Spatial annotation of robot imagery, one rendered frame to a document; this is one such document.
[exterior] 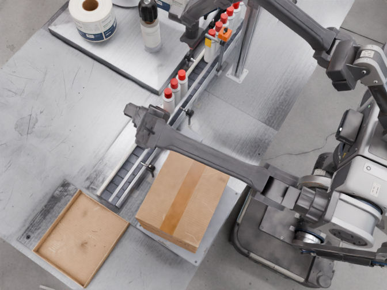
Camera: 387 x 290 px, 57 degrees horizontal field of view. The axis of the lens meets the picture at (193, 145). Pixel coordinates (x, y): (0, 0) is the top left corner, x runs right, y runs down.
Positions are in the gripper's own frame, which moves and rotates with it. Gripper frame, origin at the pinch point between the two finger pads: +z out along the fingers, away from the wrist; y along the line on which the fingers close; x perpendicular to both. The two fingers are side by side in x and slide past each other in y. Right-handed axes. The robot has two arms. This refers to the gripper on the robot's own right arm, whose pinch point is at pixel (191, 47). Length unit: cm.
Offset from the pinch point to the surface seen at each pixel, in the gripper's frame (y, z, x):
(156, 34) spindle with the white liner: 1.3, 2.0, -17.9
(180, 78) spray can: 19.0, -4.6, 6.1
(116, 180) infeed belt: 66, 14, 4
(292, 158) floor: -25, 102, 72
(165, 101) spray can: 30.3, -1.8, 5.9
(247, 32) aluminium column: -8.5, -15.6, 21.5
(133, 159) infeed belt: 55, 14, 4
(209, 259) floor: 65, 103, 56
